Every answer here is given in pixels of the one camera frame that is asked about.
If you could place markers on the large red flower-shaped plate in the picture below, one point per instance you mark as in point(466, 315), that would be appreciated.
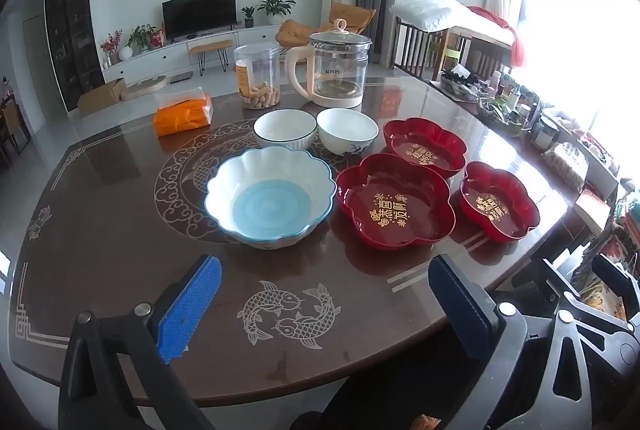
point(395, 210)

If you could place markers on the round beige floor cushion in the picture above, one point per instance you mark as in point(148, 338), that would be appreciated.
point(145, 87)

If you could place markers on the white television cabinet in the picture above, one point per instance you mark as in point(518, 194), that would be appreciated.
point(165, 60)

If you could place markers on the bushy green potted plant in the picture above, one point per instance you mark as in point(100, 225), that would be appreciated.
point(141, 36)

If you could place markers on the white pillow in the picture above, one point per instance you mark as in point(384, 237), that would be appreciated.
point(432, 14)

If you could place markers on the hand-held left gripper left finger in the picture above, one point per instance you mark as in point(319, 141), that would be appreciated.
point(190, 305)

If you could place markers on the orange lounge chair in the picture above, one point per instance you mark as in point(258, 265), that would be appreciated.
point(345, 22)

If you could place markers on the row of bottles and jars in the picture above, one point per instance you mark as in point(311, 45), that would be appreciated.
point(515, 102)

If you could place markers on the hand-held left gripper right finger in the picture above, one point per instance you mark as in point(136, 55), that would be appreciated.
point(462, 310)

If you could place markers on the vase with red flowers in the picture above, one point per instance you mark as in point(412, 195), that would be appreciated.
point(110, 47)

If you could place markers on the round white vase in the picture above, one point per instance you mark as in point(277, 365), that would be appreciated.
point(125, 53)

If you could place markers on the red cloth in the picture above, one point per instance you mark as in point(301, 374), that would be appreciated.
point(500, 27)

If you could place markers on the red gift box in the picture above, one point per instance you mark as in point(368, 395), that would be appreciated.
point(157, 40)

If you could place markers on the tall black display cabinet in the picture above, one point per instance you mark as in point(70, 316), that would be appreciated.
point(72, 30)

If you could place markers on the cardboard box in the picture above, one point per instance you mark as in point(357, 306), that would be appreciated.
point(102, 97)

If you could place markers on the small green potted plant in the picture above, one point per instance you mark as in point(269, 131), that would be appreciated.
point(248, 16)

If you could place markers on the small red flower-shaped plate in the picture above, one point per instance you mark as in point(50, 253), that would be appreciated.
point(500, 205)

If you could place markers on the black flat television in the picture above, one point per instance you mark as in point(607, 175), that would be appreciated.
point(199, 12)

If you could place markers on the white bowl with blue flower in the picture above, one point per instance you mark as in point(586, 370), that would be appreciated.
point(347, 130)

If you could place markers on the dark wooden railing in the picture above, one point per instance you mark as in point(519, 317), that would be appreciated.
point(425, 52)

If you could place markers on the white bowl with black rim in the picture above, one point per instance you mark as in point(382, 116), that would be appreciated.
point(285, 130)

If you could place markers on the medium red flower-shaped plate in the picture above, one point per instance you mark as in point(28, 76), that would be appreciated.
point(425, 150)

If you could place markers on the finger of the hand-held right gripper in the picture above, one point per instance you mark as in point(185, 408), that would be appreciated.
point(562, 282)
point(617, 282)

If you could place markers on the large scalloped blue white bowl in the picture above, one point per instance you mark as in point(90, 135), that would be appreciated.
point(270, 205)

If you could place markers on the wooden dining chair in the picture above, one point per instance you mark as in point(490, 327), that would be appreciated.
point(12, 125)

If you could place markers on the wooden bench with hairpin legs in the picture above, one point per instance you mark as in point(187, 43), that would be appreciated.
point(211, 46)

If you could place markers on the large leafy potted plant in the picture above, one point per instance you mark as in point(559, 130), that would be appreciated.
point(276, 7)

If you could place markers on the orange tissue pack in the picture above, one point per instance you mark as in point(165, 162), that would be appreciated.
point(182, 117)

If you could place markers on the clear plastic snack jar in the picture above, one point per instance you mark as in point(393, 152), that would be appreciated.
point(257, 75)

